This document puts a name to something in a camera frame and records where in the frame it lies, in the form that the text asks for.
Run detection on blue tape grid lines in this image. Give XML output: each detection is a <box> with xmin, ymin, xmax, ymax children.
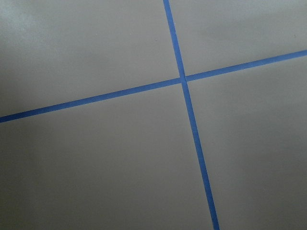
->
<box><xmin>0</xmin><ymin>0</ymin><xmax>307</xmax><ymax>230</ymax></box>

